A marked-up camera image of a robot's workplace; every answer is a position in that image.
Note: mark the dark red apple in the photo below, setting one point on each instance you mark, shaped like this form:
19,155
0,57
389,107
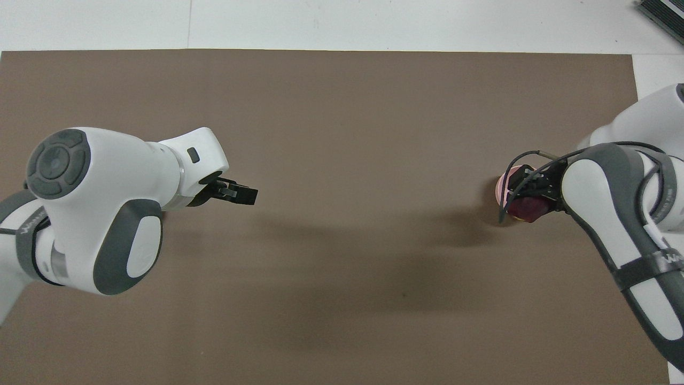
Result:
529,209

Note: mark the brown table mat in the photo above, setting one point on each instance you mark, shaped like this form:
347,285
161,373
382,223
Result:
347,133

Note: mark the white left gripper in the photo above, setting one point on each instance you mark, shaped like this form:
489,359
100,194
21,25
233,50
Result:
200,160

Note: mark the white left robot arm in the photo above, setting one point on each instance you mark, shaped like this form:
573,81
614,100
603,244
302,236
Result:
107,187

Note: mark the dark ribbed metal device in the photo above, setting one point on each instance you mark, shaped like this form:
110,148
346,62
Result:
665,13

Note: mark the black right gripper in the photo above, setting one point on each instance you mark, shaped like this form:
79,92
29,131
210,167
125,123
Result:
550,184

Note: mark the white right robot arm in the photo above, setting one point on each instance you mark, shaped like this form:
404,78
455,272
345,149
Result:
604,203

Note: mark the pink bowl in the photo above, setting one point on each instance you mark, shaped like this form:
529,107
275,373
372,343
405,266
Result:
505,184

